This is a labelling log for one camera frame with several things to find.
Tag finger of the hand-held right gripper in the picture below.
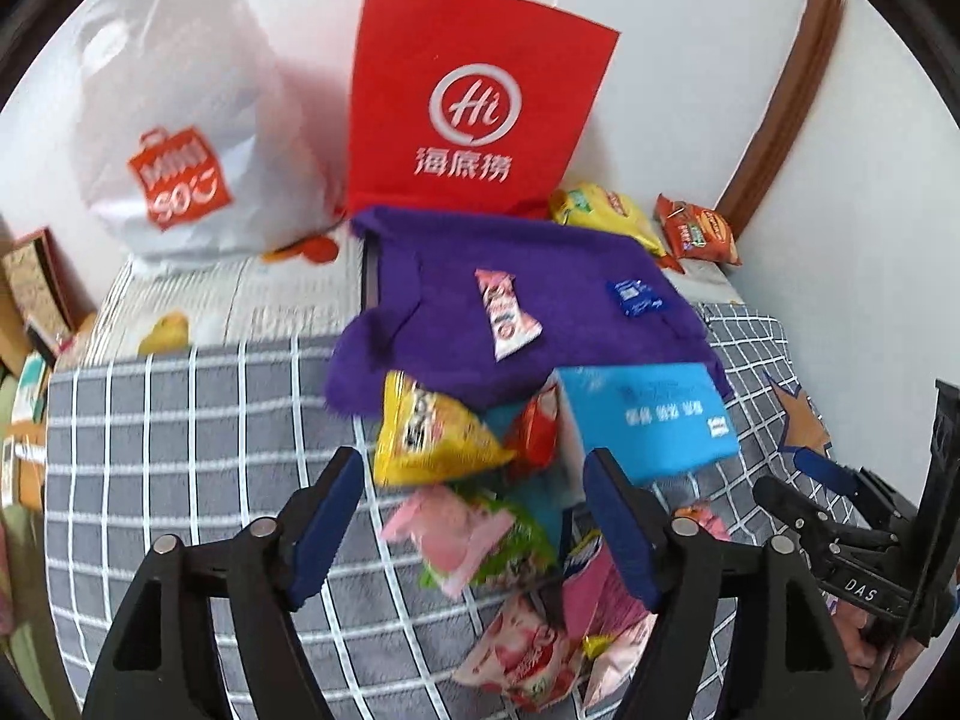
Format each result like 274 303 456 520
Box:
778 447 914 522
752 475 901 557

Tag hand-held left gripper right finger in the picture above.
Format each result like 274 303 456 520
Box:
582 448 871 720

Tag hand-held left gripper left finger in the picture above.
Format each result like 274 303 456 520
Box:
81 446 366 720

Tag small pink snack packet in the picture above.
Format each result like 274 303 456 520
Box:
673 501 732 541

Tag green snack bag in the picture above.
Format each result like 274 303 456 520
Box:
420 491 560 593

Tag person's right hand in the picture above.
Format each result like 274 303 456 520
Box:
832 598 931 700

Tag brown felt star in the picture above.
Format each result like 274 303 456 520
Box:
761 375 833 458

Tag blue felt star mat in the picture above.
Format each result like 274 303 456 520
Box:
480 401 575 563

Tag blue tissue pack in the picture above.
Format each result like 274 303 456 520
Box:
555 362 742 507

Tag pale pink snack packet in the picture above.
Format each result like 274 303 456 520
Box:
585 615 661 710

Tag yellow triangular snack bag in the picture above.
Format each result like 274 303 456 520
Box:
373 371 518 488

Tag red snack packet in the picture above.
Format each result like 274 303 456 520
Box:
502 379 563 477

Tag grey checked blanket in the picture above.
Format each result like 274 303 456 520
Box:
41 300 863 720

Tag small blue packet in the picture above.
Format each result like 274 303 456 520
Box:
606 277 667 318

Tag white pink candy bar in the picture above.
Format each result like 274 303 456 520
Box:
474 268 542 362

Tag white printed bedsheet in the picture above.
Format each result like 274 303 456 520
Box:
82 232 751 361

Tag red orange snack bag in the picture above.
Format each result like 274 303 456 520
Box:
654 193 743 267

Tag purple towel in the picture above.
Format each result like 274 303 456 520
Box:
324 204 732 421

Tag yellow chips bag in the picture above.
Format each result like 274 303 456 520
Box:
549 184 668 260

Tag brown cardboard box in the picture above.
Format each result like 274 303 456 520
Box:
0 270 35 383

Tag patterned brown box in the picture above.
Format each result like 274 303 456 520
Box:
0 225 80 361

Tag red paper bag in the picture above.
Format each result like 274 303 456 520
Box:
345 0 622 222

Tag white plastic shopping bag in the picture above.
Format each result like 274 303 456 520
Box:
64 0 353 263

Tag brown wooden door frame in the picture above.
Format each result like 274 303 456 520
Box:
712 0 848 245

